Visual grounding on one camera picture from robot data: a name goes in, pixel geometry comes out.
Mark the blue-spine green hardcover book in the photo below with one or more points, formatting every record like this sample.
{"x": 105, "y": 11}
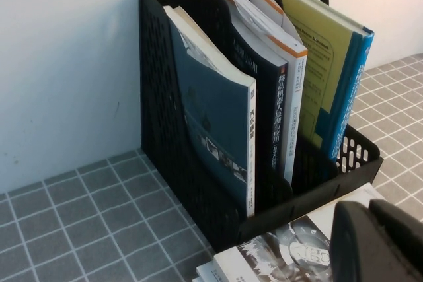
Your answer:
{"x": 314, "y": 64}

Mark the white paperback book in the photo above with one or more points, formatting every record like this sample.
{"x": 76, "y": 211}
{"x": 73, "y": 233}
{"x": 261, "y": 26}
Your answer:
{"x": 206, "y": 273}

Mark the black plastic book stand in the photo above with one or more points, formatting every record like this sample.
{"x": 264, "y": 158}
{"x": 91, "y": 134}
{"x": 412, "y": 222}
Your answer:
{"x": 158, "y": 97}

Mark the dark navy robotics book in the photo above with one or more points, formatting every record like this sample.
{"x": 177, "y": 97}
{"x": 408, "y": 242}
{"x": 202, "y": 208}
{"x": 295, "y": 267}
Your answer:
{"x": 281, "y": 113}

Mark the white-spine paperback book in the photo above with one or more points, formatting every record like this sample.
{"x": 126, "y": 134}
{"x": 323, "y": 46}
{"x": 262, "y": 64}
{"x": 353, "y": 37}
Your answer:
{"x": 211, "y": 113}

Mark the white orange ROS2 book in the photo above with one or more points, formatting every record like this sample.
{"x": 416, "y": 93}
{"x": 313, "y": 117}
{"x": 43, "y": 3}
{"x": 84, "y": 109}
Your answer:
{"x": 295, "y": 97}

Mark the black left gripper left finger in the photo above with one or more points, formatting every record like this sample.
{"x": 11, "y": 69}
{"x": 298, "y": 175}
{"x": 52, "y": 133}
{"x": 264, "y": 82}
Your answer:
{"x": 357, "y": 249}

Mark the grey grid tablecloth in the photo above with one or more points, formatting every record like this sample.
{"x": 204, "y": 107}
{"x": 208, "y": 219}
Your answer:
{"x": 82, "y": 229}

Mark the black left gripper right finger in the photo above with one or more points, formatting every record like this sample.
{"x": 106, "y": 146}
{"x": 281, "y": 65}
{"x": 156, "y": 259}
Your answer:
{"x": 406, "y": 229}

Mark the white autonomous driving book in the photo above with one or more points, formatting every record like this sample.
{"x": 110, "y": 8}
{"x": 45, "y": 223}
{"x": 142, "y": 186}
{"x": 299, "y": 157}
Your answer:
{"x": 297, "y": 252}

